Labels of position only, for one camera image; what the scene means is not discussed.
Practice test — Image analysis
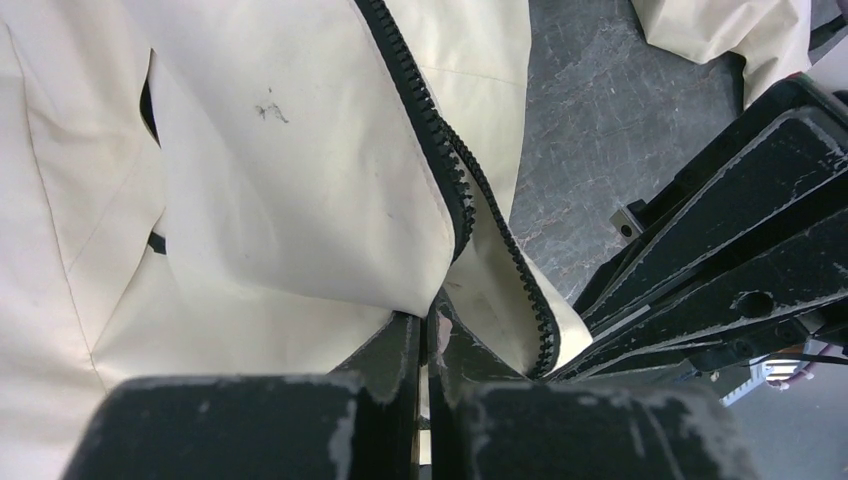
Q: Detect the cream zip-up jacket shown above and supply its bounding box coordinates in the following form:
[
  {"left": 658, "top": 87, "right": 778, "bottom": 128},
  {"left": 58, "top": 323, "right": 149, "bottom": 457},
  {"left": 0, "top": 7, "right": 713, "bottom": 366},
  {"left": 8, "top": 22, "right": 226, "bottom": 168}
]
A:
[{"left": 0, "top": 0, "right": 813, "bottom": 480}]

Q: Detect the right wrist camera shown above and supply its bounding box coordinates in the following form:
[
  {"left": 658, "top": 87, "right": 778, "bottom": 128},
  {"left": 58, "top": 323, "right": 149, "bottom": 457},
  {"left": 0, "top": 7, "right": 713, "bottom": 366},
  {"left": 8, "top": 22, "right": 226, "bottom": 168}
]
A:
[{"left": 610, "top": 200, "right": 649, "bottom": 243}]

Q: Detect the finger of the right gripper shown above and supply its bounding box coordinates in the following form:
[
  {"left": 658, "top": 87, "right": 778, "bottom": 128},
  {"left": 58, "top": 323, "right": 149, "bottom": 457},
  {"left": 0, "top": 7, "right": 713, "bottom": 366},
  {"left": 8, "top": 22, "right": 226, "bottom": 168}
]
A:
[
  {"left": 576, "top": 76, "right": 847, "bottom": 332},
  {"left": 552, "top": 210, "right": 847, "bottom": 381}
]

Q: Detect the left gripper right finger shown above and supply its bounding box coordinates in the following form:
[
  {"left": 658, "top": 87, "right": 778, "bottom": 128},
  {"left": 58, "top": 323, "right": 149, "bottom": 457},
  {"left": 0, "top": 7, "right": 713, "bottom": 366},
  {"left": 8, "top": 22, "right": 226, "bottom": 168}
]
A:
[{"left": 427, "top": 293, "right": 758, "bottom": 479}]

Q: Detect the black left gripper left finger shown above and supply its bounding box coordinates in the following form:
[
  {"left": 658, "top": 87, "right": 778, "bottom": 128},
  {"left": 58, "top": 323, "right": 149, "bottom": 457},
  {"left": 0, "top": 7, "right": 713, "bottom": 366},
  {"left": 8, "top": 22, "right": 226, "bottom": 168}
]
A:
[{"left": 64, "top": 314, "right": 421, "bottom": 479}]

